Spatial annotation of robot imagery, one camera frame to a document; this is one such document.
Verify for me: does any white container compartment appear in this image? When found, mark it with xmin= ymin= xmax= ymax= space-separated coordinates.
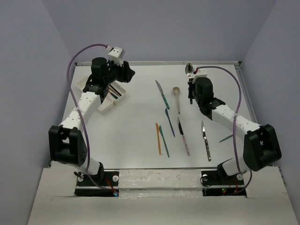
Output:
xmin=76 ymin=77 xmax=113 ymax=114
xmin=103 ymin=82 xmax=127 ymax=105

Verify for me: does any black spoon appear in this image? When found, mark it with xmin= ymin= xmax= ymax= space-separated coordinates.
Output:
xmin=111 ymin=83 xmax=122 ymax=96

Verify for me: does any steel knife pink handle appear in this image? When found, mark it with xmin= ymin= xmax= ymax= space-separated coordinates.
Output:
xmin=177 ymin=116 xmax=190 ymax=157

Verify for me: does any white front cover board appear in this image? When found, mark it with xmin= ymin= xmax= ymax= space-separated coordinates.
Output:
xmin=29 ymin=167 xmax=298 ymax=225

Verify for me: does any beige plastic spoon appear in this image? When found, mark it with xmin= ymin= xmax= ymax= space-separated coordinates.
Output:
xmin=172 ymin=87 xmax=180 ymax=114

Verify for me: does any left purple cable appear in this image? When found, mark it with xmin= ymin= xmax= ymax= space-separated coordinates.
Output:
xmin=67 ymin=43 xmax=118 ymax=196

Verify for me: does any steel knife dark handle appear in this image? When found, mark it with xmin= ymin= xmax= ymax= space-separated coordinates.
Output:
xmin=201 ymin=120 xmax=211 ymax=162

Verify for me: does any gold spoon teal handle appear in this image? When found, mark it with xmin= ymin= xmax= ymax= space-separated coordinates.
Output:
xmin=110 ymin=90 xmax=120 ymax=99

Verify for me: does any steel spoon teal handle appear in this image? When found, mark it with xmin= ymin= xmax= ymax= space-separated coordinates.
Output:
xmin=185 ymin=63 xmax=195 ymax=104

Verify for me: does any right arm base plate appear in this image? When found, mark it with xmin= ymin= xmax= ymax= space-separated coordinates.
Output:
xmin=200 ymin=170 xmax=247 ymax=197

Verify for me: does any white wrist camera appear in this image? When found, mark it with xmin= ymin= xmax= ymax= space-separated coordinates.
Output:
xmin=107 ymin=46 xmax=125 ymax=61
xmin=193 ymin=68 xmax=208 ymax=79

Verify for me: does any white container left compartment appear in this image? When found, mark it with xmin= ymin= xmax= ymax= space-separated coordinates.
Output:
xmin=76 ymin=77 xmax=113 ymax=114

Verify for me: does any aluminium rail edge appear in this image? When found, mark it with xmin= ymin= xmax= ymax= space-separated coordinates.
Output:
xmin=75 ymin=61 xmax=240 ymax=66
xmin=234 ymin=65 xmax=272 ymax=166

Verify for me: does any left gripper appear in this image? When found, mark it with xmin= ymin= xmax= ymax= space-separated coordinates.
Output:
xmin=103 ymin=59 xmax=135 ymax=85

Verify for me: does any teal plastic knife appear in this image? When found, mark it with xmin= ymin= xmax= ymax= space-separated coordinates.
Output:
xmin=159 ymin=126 xmax=170 ymax=158

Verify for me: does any copper spoon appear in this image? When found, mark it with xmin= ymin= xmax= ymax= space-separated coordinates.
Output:
xmin=109 ymin=85 xmax=121 ymax=96

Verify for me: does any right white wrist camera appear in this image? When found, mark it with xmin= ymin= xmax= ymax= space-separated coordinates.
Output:
xmin=193 ymin=68 xmax=208 ymax=79

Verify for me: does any aluminium rail right edge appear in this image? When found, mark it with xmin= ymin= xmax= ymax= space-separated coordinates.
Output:
xmin=234 ymin=65 xmax=272 ymax=166

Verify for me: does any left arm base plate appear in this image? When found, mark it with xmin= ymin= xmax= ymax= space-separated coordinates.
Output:
xmin=74 ymin=171 xmax=120 ymax=197

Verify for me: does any white container right compartment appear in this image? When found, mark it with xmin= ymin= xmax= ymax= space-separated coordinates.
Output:
xmin=103 ymin=82 xmax=127 ymax=105

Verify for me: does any orange plastic knife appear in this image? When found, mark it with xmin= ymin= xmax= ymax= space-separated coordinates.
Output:
xmin=156 ymin=123 xmax=161 ymax=155

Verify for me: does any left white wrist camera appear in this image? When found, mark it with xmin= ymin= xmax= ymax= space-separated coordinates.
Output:
xmin=107 ymin=46 xmax=125 ymax=61

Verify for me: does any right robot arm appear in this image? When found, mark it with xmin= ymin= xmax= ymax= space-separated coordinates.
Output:
xmin=188 ymin=77 xmax=282 ymax=184

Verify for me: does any steel knife teal handle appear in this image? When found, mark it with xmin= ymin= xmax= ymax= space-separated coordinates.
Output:
xmin=155 ymin=80 xmax=170 ymax=110

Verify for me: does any blue plastic knife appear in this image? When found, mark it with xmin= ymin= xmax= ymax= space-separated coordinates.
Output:
xmin=165 ymin=108 xmax=175 ymax=137

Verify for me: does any aluminium rail back edge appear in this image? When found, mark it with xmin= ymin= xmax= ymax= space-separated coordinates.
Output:
xmin=75 ymin=61 xmax=240 ymax=66

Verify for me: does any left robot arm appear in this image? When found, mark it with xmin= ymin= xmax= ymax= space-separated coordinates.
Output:
xmin=48 ymin=57 xmax=135 ymax=185

